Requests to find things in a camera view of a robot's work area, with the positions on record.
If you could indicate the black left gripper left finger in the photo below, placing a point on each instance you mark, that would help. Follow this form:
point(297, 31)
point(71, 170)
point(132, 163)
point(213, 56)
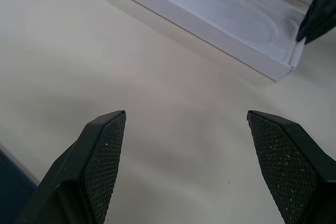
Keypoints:
point(86, 171)

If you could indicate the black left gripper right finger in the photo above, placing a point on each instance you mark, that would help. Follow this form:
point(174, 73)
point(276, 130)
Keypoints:
point(291, 166)

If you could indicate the white phone box base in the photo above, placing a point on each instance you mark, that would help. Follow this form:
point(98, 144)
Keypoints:
point(210, 11)

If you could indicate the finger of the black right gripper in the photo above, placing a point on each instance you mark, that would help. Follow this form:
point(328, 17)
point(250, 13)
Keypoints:
point(321, 27)
point(319, 6)

